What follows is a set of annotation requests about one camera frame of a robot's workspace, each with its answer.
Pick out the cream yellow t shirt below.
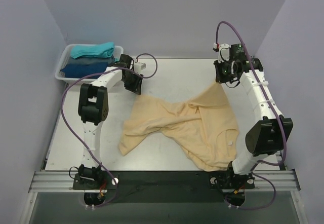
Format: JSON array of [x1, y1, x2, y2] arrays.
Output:
[[118, 83, 239, 171]]

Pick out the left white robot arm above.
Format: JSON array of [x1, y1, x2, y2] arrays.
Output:
[[78, 54, 146, 189]]

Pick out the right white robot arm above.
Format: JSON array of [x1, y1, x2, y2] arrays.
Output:
[[213, 43, 293, 188]]

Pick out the grey folded t shirt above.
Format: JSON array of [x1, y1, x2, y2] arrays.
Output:
[[67, 56, 115, 65]]

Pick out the teal folded t shirt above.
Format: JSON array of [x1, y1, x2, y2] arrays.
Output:
[[70, 42, 124, 59]]

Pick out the white plastic basket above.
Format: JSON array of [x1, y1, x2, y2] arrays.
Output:
[[55, 44, 124, 84]]

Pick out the dark blue folded t shirt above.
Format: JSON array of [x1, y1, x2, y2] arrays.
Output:
[[60, 63, 108, 79]]

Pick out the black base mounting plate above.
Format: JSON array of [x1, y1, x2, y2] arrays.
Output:
[[72, 171, 255, 207]]

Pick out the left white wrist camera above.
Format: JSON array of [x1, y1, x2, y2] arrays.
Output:
[[133, 62, 146, 73]]

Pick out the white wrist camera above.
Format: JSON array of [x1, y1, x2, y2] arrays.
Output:
[[213, 42, 230, 52], [133, 62, 146, 73]]

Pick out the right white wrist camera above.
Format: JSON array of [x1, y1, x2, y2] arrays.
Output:
[[213, 42, 230, 52]]

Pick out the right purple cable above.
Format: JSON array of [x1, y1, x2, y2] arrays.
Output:
[[214, 20, 288, 211]]

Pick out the aluminium front rail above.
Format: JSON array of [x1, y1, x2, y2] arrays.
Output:
[[29, 170, 301, 193]]

